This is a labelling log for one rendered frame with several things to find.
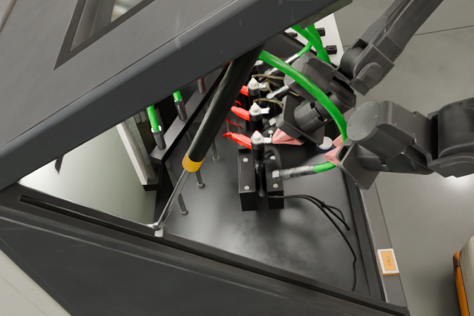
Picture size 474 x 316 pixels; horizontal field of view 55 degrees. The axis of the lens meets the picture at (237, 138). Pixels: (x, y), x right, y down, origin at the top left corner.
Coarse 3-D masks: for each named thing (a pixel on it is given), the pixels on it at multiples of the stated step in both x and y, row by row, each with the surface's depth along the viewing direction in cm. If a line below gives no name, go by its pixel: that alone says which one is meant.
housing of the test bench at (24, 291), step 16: (0, 0) 64; (16, 0) 65; (0, 16) 61; (0, 32) 60; (0, 256) 57; (0, 272) 60; (16, 272) 60; (0, 288) 64; (16, 288) 64; (32, 288) 64; (0, 304) 69; (16, 304) 69; (32, 304) 69; (48, 304) 69
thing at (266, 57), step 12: (264, 60) 66; (276, 60) 65; (288, 72) 66; (300, 84) 67; (312, 84) 67; (324, 96) 67; (336, 108) 69; (156, 120) 89; (336, 120) 70; (156, 132) 91; (324, 168) 80
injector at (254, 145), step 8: (256, 144) 94; (264, 144) 96; (256, 152) 96; (264, 152) 98; (272, 152) 98; (256, 160) 99; (264, 160) 100; (256, 168) 102; (264, 176) 105; (264, 184) 107; (264, 192) 109
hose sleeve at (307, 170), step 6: (294, 168) 85; (300, 168) 83; (306, 168) 82; (312, 168) 81; (282, 174) 86; (288, 174) 85; (294, 174) 84; (300, 174) 84; (306, 174) 83; (312, 174) 83
